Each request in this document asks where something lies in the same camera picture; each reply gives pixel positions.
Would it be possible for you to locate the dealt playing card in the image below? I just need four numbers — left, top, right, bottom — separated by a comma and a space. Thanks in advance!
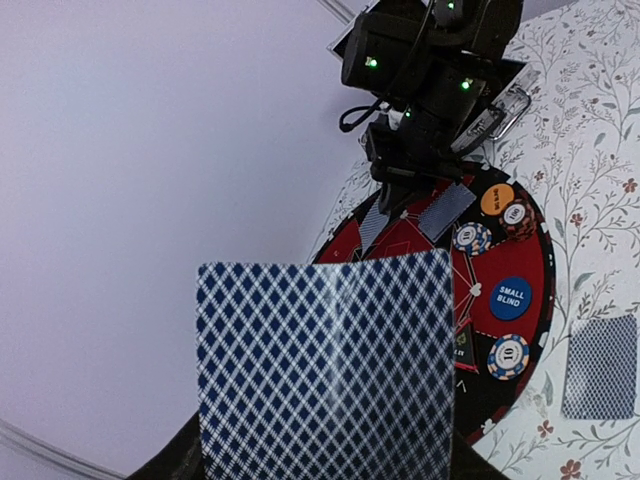
418, 184, 476, 242
562, 314, 639, 421
359, 199, 389, 253

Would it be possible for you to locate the blue small blind button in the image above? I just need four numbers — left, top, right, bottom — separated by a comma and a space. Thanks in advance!
489, 276, 533, 322

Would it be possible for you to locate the left aluminium frame post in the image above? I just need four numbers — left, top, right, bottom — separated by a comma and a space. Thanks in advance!
1, 419, 126, 480

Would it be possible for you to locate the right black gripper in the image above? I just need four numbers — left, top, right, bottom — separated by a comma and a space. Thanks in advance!
364, 107, 479, 215

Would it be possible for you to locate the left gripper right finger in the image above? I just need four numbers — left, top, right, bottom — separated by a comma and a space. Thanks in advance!
452, 432, 508, 480

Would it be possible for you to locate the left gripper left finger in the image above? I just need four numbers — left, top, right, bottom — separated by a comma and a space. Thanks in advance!
126, 417, 205, 480

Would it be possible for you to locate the aluminium poker chip case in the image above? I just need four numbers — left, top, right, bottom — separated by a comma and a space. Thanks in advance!
316, 1, 538, 155

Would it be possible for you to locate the blue ten poker chip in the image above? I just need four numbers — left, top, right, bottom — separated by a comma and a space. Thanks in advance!
487, 334, 530, 381

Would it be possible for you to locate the round red black poker mat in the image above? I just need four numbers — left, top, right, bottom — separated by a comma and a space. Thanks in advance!
313, 162, 556, 445

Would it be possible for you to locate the orange big blind button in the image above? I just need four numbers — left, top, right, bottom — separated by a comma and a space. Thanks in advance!
480, 183, 515, 216

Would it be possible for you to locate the red hundred poker chip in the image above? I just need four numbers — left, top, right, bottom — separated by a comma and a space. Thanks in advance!
499, 199, 537, 242

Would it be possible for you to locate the black triangular all-in marker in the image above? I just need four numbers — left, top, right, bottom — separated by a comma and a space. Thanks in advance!
454, 322, 479, 374

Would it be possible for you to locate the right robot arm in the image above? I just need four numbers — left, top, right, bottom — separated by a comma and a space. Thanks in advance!
339, 1, 523, 215

